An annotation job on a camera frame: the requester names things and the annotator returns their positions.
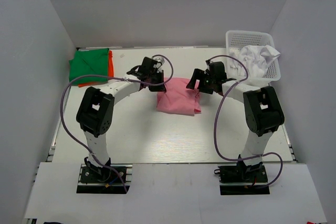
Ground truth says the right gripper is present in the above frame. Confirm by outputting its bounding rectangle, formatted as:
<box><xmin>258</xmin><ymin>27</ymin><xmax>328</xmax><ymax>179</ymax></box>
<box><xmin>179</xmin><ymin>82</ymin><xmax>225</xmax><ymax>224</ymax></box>
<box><xmin>187</xmin><ymin>69</ymin><xmax>216</xmax><ymax>94</ymax></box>

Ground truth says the pink t shirt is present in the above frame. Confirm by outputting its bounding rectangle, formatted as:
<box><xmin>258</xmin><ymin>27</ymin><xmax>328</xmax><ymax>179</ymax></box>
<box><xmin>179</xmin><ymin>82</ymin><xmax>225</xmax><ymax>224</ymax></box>
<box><xmin>156</xmin><ymin>78</ymin><xmax>202</xmax><ymax>116</ymax></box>

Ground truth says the white t shirt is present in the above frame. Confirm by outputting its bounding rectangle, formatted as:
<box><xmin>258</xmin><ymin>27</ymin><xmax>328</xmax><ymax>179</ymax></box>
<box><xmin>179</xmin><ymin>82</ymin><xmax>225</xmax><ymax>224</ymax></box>
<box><xmin>229</xmin><ymin>45</ymin><xmax>281</xmax><ymax>78</ymax></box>

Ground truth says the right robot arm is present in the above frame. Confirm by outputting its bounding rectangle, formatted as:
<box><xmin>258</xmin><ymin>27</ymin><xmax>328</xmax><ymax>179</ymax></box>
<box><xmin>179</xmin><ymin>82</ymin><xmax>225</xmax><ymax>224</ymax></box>
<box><xmin>186</xmin><ymin>60</ymin><xmax>285</xmax><ymax>182</ymax></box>

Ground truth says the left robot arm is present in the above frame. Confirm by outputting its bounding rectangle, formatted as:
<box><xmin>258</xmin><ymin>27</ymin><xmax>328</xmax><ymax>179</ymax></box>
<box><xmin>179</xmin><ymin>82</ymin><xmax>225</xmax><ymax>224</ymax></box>
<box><xmin>76</xmin><ymin>55</ymin><xmax>167</xmax><ymax>182</ymax></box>

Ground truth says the orange folded t shirt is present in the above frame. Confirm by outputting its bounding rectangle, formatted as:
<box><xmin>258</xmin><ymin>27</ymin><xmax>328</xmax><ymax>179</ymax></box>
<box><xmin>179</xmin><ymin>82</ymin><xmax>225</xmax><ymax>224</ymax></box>
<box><xmin>78</xmin><ymin>50</ymin><xmax>114</xmax><ymax>88</ymax></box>

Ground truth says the green folded t shirt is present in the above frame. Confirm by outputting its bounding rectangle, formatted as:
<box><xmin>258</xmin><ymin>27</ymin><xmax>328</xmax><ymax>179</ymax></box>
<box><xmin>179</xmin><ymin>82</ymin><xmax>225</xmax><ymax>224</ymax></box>
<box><xmin>69</xmin><ymin>48</ymin><xmax>110</xmax><ymax>81</ymax></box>

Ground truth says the white plastic basket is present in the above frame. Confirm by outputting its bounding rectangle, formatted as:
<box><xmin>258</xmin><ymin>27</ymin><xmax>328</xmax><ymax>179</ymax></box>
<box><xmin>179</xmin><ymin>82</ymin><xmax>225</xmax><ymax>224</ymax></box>
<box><xmin>226</xmin><ymin>30</ymin><xmax>281</xmax><ymax>87</ymax></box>

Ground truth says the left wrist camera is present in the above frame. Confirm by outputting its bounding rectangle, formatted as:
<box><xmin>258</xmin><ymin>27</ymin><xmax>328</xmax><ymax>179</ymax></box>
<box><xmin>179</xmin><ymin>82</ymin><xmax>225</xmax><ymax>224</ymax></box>
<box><xmin>153</xmin><ymin>56</ymin><xmax>165</xmax><ymax>69</ymax></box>

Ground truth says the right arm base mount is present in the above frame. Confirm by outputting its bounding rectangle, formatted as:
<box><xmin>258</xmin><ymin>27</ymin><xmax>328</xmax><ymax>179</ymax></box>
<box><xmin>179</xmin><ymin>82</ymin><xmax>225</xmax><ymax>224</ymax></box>
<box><xmin>214</xmin><ymin>165</ymin><xmax>270</xmax><ymax>196</ymax></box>

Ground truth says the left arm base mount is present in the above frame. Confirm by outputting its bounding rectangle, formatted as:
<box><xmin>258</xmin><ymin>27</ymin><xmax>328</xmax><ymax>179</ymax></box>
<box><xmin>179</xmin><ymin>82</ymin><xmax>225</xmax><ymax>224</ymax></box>
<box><xmin>76</xmin><ymin>157</ymin><xmax>132</xmax><ymax>195</ymax></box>

